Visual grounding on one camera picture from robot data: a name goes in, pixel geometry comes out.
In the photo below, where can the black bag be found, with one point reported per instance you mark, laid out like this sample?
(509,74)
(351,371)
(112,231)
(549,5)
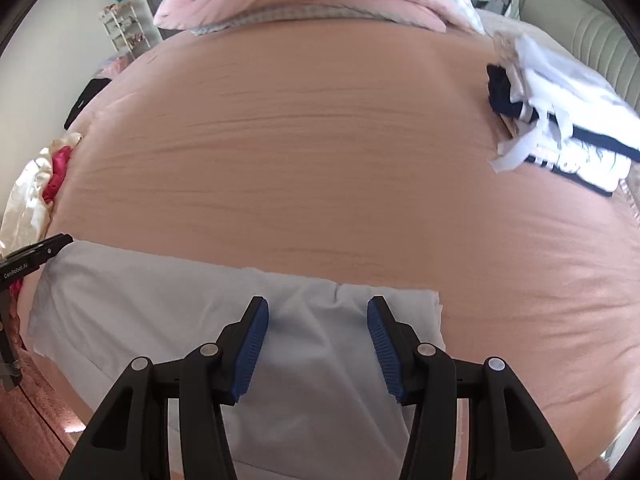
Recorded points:
(85,100)

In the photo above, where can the white waffle blanket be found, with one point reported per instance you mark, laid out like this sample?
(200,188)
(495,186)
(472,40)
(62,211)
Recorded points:
(631,195)

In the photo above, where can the pink bed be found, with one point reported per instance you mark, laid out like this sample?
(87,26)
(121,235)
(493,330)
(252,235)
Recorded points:
(325,160)

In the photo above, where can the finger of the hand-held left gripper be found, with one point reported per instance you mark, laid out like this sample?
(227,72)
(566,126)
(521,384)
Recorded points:
(52,246)

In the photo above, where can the stack of folded clothes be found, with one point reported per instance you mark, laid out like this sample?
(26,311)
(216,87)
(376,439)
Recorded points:
(565,85)

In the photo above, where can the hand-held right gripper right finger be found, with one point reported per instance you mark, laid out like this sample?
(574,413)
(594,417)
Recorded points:
(382,350)

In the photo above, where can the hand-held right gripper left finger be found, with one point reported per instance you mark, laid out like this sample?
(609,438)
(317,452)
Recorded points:
(250,345)

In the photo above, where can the light grey navy-trimmed shirt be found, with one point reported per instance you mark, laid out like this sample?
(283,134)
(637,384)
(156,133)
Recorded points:
(150,310)

